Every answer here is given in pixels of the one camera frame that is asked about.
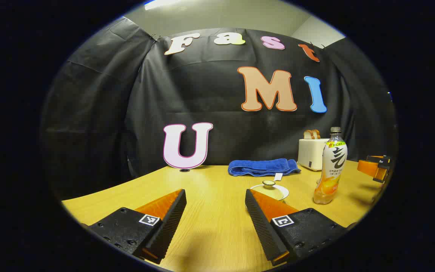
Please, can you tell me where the white orange water bottle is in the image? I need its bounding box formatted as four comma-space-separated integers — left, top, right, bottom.
313, 127, 348, 205

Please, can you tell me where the black backdrop cloth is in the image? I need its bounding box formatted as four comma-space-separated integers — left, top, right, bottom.
40, 17, 397, 201

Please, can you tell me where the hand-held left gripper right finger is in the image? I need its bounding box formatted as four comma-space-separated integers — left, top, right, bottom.
245, 189, 348, 266

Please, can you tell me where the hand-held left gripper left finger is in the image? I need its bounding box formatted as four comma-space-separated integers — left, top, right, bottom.
88, 189, 187, 264

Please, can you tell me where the blue towel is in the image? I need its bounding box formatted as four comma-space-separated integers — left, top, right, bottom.
228, 158, 301, 181

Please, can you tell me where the white toaster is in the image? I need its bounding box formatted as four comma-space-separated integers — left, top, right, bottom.
298, 138, 329, 172

